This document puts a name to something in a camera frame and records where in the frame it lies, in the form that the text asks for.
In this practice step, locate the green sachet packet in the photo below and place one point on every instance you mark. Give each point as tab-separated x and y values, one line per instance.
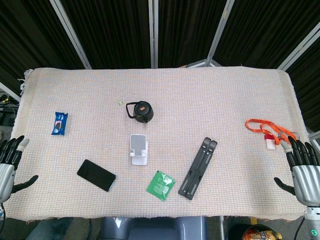
160	185

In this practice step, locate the white phone stand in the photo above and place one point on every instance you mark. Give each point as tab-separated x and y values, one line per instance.
138	150

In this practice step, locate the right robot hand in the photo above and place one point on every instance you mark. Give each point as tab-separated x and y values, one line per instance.
305	175

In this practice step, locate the red and white badge holder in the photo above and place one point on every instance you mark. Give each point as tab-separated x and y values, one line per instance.
269	142

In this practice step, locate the blue cookie packet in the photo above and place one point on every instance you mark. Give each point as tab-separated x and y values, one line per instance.
59	123

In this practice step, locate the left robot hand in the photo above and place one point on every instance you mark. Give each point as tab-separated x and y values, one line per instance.
6	172

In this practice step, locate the beige woven tablecloth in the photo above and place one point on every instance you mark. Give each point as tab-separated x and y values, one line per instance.
160	100

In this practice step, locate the orange snack bag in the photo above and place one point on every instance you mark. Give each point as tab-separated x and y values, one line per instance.
261	233

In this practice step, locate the black folding laptop stand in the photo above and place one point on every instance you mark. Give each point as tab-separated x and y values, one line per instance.
197	170

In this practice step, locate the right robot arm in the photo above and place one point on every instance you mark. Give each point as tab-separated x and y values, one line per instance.
312	220

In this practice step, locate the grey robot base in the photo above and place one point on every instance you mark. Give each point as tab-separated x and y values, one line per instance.
153	228

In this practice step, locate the black smartphone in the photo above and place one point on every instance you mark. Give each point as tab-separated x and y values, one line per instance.
96	175

